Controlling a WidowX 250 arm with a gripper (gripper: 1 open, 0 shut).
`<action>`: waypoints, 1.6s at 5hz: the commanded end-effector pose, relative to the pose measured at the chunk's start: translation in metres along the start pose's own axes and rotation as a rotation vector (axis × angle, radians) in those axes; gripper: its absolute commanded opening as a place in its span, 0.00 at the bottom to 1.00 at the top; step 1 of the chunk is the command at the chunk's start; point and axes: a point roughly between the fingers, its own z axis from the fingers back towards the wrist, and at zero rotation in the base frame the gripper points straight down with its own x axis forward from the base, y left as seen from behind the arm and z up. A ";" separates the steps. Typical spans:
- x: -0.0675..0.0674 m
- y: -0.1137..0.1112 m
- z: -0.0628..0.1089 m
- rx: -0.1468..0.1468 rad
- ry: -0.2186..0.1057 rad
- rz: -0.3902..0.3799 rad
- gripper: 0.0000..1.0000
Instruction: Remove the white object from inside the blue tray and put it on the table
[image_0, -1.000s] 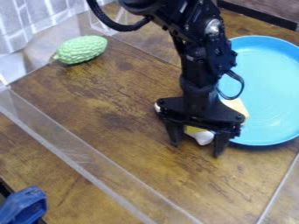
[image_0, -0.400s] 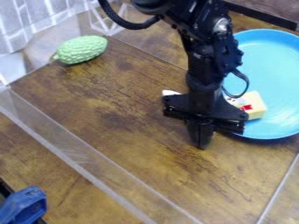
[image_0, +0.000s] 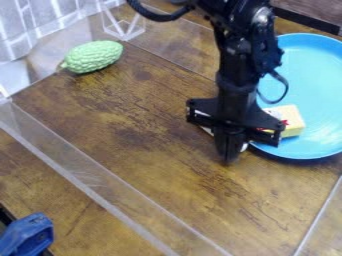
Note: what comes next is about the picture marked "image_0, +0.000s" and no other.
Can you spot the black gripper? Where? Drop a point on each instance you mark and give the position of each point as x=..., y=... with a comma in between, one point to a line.
x=234, y=117

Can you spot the yellow butter block toy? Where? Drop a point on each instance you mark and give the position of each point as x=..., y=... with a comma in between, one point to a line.
x=289, y=115

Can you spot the blue round plastic tray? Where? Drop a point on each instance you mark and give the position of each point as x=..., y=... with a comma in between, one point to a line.
x=312, y=67

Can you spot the white wooden fish toy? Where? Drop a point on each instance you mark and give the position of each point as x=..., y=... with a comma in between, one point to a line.
x=209, y=130

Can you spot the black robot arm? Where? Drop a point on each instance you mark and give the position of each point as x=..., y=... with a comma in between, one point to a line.
x=249, y=55

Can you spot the clear acrylic barrier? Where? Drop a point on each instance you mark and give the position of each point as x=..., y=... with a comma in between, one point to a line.
x=168, y=232

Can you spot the green bumpy gourd toy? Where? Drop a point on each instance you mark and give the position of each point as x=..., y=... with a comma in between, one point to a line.
x=93, y=56

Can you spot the white checkered cloth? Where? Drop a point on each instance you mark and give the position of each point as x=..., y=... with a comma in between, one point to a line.
x=30, y=19

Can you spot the clear acrylic corner bracket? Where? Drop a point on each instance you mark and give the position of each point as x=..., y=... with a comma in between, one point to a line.
x=121, y=20

